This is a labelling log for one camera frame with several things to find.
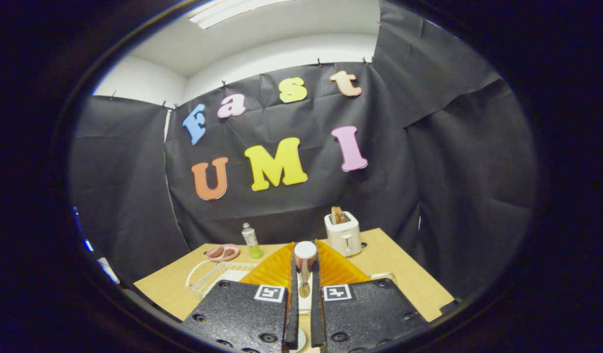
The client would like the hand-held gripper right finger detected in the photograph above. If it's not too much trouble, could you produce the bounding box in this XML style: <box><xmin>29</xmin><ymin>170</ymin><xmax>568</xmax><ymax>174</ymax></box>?
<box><xmin>309</xmin><ymin>239</ymin><xmax>430</xmax><ymax>353</ymax></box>

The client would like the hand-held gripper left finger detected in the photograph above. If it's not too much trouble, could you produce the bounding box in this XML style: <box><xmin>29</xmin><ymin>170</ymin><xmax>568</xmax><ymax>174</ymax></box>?
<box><xmin>181</xmin><ymin>242</ymin><xmax>300</xmax><ymax>353</ymax></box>

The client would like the white wire dish rack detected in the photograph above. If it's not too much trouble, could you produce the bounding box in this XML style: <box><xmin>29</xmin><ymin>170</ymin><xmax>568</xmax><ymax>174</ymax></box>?
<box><xmin>185</xmin><ymin>259</ymin><xmax>261</xmax><ymax>298</ymax></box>

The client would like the pink handled spoon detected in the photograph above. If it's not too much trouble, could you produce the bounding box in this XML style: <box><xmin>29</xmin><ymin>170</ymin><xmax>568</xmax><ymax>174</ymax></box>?
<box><xmin>293</xmin><ymin>241</ymin><xmax>318</xmax><ymax>300</ymax></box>

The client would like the small pink dish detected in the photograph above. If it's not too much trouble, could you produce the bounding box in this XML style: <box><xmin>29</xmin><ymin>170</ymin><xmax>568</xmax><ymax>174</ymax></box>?
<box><xmin>206</xmin><ymin>244</ymin><xmax>240</xmax><ymax>262</ymax></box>

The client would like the clear bottle with green liquid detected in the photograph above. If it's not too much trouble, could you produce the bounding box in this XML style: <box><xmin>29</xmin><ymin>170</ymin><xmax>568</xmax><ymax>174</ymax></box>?
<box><xmin>241</xmin><ymin>223</ymin><xmax>263</xmax><ymax>259</ymax></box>

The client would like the white toaster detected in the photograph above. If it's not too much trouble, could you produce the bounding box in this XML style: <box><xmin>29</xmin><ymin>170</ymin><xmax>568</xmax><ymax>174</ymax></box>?
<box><xmin>324</xmin><ymin>211</ymin><xmax>363</xmax><ymax>257</ymax></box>

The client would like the black backdrop cloth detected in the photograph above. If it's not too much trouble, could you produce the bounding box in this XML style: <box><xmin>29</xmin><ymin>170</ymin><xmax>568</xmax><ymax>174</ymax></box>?
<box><xmin>68</xmin><ymin>0</ymin><xmax>538</xmax><ymax>301</ymax></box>

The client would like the ceiling light panel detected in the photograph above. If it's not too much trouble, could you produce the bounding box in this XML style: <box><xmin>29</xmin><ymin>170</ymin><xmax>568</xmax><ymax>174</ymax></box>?
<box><xmin>188</xmin><ymin>0</ymin><xmax>293</xmax><ymax>29</ymax></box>

